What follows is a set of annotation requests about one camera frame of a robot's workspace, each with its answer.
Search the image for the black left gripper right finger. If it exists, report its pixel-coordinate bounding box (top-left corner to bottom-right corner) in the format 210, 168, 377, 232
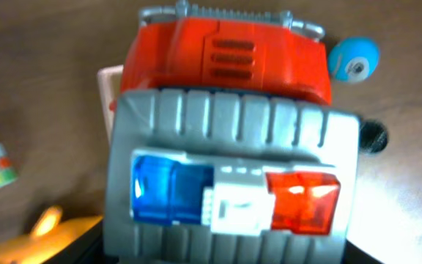
342, 241, 382, 264

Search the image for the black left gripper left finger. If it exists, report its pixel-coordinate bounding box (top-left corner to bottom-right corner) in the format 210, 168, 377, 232
43, 221, 119, 264

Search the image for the red grey toy truck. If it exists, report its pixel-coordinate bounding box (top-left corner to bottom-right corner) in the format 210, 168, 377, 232
103, 1, 360, 263

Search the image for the yellow plastic toy animal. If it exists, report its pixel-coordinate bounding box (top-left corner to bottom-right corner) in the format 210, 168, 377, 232
0, 205, 103, 263

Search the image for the black round clock disc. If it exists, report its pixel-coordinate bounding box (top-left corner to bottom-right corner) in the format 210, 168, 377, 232
358, 120, 389, 155

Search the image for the beige cardboard box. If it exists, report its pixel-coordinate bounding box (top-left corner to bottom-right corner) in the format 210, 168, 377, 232
97, 65, 123, 142

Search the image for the blue penguin ball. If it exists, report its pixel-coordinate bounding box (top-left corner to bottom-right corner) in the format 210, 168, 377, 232
327, 37, 380, 84

